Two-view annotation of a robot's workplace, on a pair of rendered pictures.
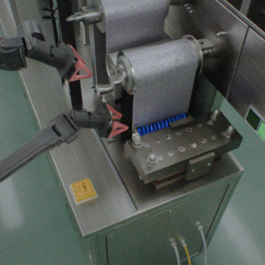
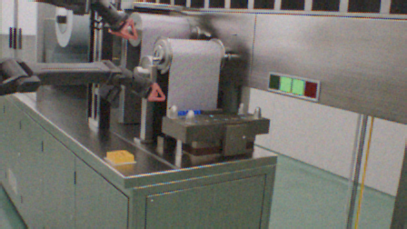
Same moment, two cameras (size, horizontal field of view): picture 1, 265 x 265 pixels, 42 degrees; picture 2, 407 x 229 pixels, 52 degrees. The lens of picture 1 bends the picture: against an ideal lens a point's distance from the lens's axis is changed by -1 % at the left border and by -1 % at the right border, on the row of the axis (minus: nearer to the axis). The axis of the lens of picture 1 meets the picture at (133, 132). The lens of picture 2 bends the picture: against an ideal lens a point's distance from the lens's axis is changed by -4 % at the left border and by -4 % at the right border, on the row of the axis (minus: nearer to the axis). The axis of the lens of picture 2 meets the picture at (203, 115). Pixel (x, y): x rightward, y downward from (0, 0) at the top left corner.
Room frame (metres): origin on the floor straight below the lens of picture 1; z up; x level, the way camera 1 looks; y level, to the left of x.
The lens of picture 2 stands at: (-0.78, 0.15, 1.36)
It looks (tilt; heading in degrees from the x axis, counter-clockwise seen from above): 11 degrees down; 350
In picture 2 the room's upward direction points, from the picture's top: 5 degrees clockwise
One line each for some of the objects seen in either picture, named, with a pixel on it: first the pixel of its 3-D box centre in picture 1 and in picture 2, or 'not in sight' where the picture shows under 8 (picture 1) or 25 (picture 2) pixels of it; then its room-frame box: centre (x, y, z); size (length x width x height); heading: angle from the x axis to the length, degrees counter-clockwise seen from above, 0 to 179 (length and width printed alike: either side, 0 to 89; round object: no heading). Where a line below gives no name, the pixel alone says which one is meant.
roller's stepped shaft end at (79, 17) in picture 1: (74, 18); not in sight; (1.09, 0.22, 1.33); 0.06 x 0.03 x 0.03; 117
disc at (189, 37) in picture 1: (190, 55); (213, 56); (1.02, -0.19, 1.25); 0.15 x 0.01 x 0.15; 27
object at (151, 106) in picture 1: (162, 104); (193, 92); (0.91, -0.10, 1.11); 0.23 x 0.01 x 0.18; 117
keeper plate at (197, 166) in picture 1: (199, 166); (234, 140); (0.74, -0.24, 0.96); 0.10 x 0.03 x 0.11; 117
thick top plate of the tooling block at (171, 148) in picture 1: (184, 144); (217, 125); (0.82, -0.19, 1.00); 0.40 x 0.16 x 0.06; 117
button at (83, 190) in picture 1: (83, 189); (120, 156); (0.66, 0.17, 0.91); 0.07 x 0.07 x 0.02; 27
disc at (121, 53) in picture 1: (126, 73); (162, 54); (0.91, 0.03, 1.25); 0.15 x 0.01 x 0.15; 27
